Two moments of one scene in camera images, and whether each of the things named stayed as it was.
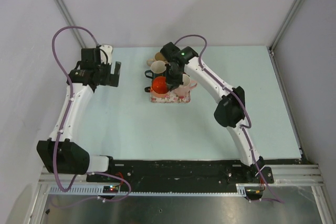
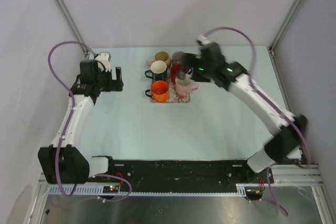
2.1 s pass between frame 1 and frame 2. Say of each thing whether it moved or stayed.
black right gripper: moved
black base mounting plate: stayed
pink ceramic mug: stayed
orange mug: moved
